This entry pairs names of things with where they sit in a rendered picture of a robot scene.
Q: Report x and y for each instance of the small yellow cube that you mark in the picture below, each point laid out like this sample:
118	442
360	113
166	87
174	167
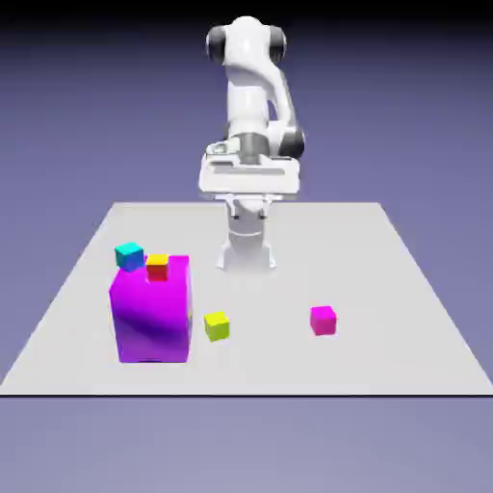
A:
216	326

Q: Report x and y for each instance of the large purple box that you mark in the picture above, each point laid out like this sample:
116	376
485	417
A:
154	316

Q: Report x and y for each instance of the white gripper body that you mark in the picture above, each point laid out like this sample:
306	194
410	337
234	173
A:
250	179

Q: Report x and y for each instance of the small orange cube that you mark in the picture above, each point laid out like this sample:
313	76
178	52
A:
157	267

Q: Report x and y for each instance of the small pink cube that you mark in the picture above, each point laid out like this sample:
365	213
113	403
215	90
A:
322	320

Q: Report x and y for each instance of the small cyan cube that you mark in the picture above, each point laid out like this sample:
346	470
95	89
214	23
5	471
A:
129	256

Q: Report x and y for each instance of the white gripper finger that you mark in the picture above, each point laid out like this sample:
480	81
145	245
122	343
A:
234	208
263	208

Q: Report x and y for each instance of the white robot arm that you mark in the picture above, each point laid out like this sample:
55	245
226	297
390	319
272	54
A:
246	100

